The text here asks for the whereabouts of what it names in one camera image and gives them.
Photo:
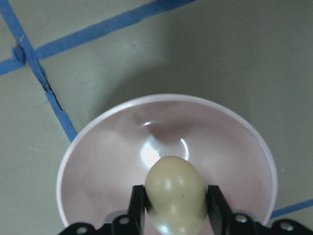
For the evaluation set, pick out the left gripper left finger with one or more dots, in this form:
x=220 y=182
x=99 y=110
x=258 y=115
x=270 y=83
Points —
x=130 y=223

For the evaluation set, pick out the pink bowl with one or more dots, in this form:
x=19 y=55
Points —
x=176 y=146

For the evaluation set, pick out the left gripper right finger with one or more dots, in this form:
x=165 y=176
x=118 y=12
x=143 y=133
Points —
x=225 y=222

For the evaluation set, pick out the brown egg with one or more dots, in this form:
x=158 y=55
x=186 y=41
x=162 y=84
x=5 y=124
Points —
x=177 y=196

